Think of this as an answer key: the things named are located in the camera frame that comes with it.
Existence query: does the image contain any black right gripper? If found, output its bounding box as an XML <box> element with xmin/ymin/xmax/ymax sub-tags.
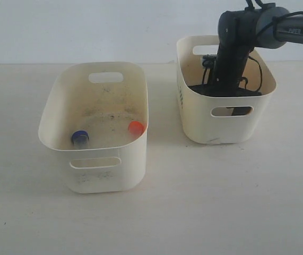
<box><xmin>188</xmin><ymin>45</ymin><xmax>263</xmax><ymax>117</ymax></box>

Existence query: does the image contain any orange-capped tube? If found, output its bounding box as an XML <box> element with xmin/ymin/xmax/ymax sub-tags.
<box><xmin>128</xmin><ymin>121</ymin><xmax>144</xmax><ymax>139</ymax></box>

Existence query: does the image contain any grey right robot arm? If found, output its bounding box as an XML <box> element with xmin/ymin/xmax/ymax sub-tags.
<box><xmin>191</xmin><ymin>1</ymin><xmax>303</xmax><ymax>98</ymax></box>

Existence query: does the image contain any cream plastic bin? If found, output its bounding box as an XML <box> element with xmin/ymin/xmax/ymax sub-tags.
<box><xmin>38</xmin><ymin>62</ymin><xmax>149</xmax><ymax>193</ymax></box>
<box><xmin>176</xmin><ymin>35</ymin><xmax>276</xmax><ymax>145</ymax></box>

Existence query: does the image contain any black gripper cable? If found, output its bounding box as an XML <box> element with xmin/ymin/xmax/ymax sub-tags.
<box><xmin>240</xmin><ymin>54</ymin><xmax>263</xmax><ymax>92</ymax></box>

